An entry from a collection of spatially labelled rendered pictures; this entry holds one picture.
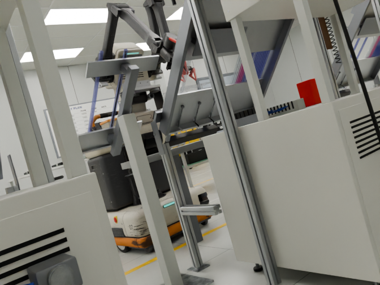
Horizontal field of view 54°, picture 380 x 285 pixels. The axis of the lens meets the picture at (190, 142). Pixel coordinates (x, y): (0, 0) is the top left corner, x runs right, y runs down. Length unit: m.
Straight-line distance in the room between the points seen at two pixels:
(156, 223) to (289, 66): 10.90
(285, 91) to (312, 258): 11.19
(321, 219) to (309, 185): 0.12
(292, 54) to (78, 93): 6.63
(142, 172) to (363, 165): 0.87
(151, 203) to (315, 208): 0.69
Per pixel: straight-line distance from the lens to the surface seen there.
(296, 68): 12.14
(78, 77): 9.09
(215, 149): 1.56
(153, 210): 1.64
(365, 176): 1.25
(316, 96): 2.44
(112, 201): 2.65
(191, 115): 1.94
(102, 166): 2.64
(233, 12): 1.40
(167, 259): 1.68
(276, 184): 1.38
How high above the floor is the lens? 0.63
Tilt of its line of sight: 1 degrees down
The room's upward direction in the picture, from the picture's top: 16 degrees counter-clockwise
